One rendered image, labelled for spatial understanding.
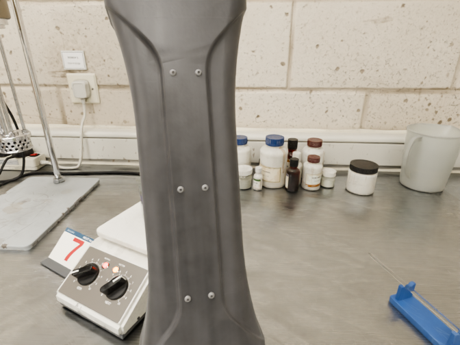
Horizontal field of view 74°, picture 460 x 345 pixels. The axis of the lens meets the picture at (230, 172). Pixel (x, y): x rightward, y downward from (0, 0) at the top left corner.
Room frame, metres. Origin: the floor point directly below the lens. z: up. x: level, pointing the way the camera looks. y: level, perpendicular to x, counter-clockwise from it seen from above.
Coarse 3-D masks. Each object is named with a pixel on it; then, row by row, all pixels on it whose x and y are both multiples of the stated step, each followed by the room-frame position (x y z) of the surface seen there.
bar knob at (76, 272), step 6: (90, 264) 0.34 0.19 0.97; (96, 264) 0.35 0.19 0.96; (78, 270) 0.34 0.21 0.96; (84, 270) 0.34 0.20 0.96; (90, 270) 0.34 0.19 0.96; (96, 270) 0.34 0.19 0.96; (78, 276) 0.34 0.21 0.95; (84, 276) 0.34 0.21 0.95; (90, 276) 0.34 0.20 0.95; (96, 276) 0.34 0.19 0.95; (78, 282) 0.33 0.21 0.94; (84, 282) 0.33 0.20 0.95; (90, 282) 0.33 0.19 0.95
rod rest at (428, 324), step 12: (396, 300) 0.33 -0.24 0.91; (408, 300) 0.33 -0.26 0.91; (408, 312) 0.31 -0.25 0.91; (420, 312) 0.31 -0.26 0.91; (420, 324) 0.29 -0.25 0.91; (432, 324) 0.29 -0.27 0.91; (444, 324) 0.29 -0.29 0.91; (432, 336) 0.28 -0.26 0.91; (444, 336) 0.28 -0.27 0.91; (456, 336) 0.26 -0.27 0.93
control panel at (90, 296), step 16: (96, 256) 0.37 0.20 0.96; (112, 256) 0.36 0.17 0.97; (112, 272) 0.34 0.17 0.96; (128, 272) 0.34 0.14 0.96; (144, 272) 0.33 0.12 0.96; (64, 288) 0.33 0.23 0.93; (80, 288) 0.33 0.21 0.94; (96, 288) 0.32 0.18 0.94; (128, 288) 0.32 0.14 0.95; (96, 304) 0.30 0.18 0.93; (112, 304) 0.30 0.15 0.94; (128, 304) 0.30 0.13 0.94; (112, 320) 0.28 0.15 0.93
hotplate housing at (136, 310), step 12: (96, 240) 0.40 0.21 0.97; (108, 240) 0.40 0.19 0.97; (84, 252) 0.38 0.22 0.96; (108, 252) 0.37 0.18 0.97; (120, 252) 0.37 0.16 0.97; (132, 252) 0.37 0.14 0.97; (144, 264) 0.34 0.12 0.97; (144, 288) 0.31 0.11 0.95; (60, 300) 0.33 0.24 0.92; (72, 300) 0.32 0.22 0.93; (132, 300) 0.30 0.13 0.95; (144, 300) 0.31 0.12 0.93; (84, 312) 0.30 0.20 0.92; (96, 312) 0.30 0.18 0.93; (132, 312) 0.29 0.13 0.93; (144, 312) 0.31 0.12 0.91; (108, 324) 0.28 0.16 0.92; (120, 324) 0.28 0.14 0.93; (132, 324) 0.29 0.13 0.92; (120, 336) 0.28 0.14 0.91
